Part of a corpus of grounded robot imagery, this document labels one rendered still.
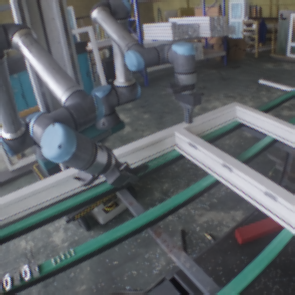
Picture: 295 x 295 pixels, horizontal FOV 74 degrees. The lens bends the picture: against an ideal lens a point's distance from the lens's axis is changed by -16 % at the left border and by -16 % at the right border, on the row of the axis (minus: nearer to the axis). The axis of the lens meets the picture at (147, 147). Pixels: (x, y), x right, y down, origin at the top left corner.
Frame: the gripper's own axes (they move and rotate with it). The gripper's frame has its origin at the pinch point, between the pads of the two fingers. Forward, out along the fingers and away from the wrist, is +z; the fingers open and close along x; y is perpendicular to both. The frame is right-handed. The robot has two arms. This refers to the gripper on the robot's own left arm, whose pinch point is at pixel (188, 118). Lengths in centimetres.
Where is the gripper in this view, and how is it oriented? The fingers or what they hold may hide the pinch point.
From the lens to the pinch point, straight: 103.6
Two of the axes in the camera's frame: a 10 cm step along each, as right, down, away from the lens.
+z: 1.2, 8.4, 5.3
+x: -5.1, -4.1, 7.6
